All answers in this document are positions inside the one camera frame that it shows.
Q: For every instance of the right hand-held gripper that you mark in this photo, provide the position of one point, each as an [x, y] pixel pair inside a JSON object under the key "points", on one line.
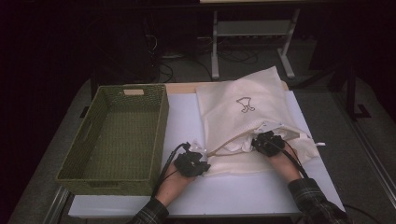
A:
{"points": [[267, 144]]}

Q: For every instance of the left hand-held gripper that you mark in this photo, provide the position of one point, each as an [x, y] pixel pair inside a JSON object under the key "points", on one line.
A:
{"points": [[190, 163]]}

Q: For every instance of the cream mesh laundry bag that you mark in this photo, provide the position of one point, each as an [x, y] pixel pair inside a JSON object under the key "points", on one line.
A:
{"points": [[243, 90]]}

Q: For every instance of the green woven basket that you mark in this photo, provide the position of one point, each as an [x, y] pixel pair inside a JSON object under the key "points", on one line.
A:
{"points": [[124, 140]]}

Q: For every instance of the person's right hand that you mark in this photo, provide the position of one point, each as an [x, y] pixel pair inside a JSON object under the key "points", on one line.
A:
{"points": [[286, 166]]}

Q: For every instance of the person's left hand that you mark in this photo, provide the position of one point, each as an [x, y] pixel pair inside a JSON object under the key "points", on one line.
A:
{"points": [[172, 186]]}

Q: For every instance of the black metal stand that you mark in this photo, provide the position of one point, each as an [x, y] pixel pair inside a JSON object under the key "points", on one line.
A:
{"points": [[351, 93]]}

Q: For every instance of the aluminium rail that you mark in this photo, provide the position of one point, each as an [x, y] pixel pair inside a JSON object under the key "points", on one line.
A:
{"points": [[57, 205], [376, 161]]}

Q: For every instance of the white metal desk frame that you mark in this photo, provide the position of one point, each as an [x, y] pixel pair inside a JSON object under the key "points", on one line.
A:
{"points": [[214, 46]]}

